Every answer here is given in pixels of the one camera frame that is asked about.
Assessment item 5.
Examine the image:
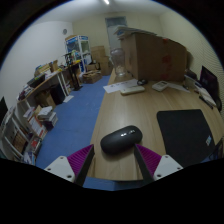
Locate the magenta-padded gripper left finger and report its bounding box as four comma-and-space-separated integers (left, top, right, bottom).
44, 144, 96, 187

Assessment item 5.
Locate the black computer mouse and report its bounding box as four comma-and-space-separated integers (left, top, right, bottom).
100, 125, 144, 155

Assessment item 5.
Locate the white shelf unit with books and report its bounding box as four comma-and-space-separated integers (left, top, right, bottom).
0, 96, 44, 166

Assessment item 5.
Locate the grey door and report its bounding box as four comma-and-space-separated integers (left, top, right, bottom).
105, 15, 129, 51

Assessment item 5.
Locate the open white notebook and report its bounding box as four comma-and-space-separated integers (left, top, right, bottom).
194, 87, 217, 107

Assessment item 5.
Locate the stack of cardboard boxes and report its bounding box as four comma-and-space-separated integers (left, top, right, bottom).
90, 45, 114, 76

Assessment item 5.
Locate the white printed paper sheet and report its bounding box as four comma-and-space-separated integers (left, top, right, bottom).
102, 78, 139, 94

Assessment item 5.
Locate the black marker pen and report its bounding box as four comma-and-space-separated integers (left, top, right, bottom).
198, 95, 214, 110

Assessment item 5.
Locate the white remote control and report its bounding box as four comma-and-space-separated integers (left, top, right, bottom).
151, 80, 169, 92

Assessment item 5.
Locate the clear plastic water jug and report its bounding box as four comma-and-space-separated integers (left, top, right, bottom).
110, 48, 127, 78

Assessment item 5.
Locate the black monitor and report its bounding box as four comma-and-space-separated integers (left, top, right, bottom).
199, 65, 220, 101

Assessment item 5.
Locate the blue glass display cabinet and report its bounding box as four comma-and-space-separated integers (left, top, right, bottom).
64, 34, 93, 74

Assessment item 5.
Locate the open cardboard box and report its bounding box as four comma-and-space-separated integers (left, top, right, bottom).
82, 69, 103, 85

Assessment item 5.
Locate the small black device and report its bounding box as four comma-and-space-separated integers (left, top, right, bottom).
136, 78, 149, 86

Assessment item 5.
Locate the black mouse pad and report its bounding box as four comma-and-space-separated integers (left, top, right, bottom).
156, 108, 217, 168

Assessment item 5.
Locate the cluttered wooden desk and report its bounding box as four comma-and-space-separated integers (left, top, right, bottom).
17, 61, 83, 109

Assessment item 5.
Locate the pile of books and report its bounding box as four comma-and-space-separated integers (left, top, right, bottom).
37, 105, 59, 130

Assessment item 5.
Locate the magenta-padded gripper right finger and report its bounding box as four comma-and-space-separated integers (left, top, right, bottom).
134, 143, 184, 185

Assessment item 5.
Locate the black floor stand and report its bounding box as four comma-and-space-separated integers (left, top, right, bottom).
64, 51, 83, 92

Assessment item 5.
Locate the black office chair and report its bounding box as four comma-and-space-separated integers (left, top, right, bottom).
213, 94, 224, 113

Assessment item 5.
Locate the large brown cardboard box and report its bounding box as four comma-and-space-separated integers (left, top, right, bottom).
119, 32, 188, 82

